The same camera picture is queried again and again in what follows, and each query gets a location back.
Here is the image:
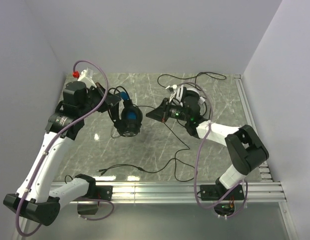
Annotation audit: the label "black headphone cable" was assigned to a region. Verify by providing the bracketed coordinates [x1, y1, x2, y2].
[97, 104, 198, 183]

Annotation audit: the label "black blue headphones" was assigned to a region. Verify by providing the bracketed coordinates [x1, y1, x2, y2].
[108, 85, 143, 138]

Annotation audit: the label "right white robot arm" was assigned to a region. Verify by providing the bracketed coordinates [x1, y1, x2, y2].
[146, 96, 269, 200]

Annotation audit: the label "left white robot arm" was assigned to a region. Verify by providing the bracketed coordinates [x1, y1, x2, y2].
[3, 81, 121, 228]

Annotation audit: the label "white headphones black cable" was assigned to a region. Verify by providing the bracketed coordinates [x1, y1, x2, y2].
[157, 71, 226, 118]

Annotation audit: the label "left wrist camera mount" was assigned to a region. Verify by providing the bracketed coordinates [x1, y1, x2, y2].
[72, 68, 95, 88]

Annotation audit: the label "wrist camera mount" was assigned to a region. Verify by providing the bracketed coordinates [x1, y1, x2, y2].
[72, 68, 95, 88]
[165, 84, 178, 102]

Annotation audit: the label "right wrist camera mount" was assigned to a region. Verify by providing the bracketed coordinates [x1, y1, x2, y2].
[165, 84, 178, 102]

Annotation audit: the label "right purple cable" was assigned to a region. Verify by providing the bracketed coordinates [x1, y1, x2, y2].
[179, 81, 249, 221]

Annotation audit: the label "purple cable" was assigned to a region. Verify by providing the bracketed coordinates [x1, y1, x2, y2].
[14, 60, 115, 237]
[179, 81, 249, 221]

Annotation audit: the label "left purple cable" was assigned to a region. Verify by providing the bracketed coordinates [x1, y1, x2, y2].
[14, 60, 115, 237]

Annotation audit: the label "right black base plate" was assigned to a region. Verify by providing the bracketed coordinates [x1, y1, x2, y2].
[199, 184, 245, 201]

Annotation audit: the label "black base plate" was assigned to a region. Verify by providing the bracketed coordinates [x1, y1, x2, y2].
[199, 184, 245, 201]
[94, 185, 113, 201]

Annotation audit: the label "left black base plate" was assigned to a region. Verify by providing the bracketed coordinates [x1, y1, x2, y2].
[94, 185, 113, 201]

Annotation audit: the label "aluminium right side rail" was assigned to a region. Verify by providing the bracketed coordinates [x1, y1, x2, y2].
[234, 74, 274, 182]

